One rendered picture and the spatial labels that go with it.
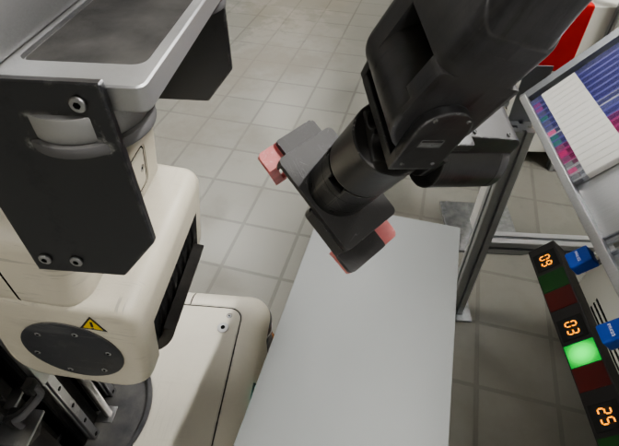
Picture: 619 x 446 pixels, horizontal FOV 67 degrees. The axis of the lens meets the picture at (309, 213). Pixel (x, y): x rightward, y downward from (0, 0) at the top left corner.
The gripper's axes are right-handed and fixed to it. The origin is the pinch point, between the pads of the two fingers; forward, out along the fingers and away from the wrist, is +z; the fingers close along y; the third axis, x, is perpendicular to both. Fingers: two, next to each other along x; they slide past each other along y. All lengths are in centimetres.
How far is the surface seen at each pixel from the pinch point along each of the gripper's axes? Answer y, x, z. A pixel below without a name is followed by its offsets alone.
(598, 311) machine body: -59, -63, 43
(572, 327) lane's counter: -31.0, -19.6, 1.4
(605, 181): -20.9, -38.5, -0.2
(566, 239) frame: -41, -69, 42
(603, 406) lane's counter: -36.4, -12.5, -3.1
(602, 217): -23.8, -33.2, -0.6
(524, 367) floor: -65, -50, 62
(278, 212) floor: 12, -39, 111
